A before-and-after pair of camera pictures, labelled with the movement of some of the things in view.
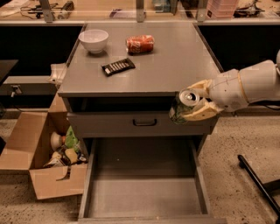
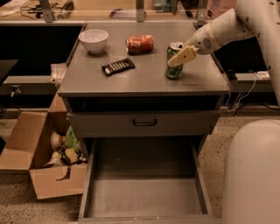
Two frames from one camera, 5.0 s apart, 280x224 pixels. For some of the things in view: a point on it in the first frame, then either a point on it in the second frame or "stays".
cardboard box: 29,146 stays
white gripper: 227,89 → 203,41
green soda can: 185,100 → 176,72
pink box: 222,10 stays
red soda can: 140,44 stays
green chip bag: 71,139 stays
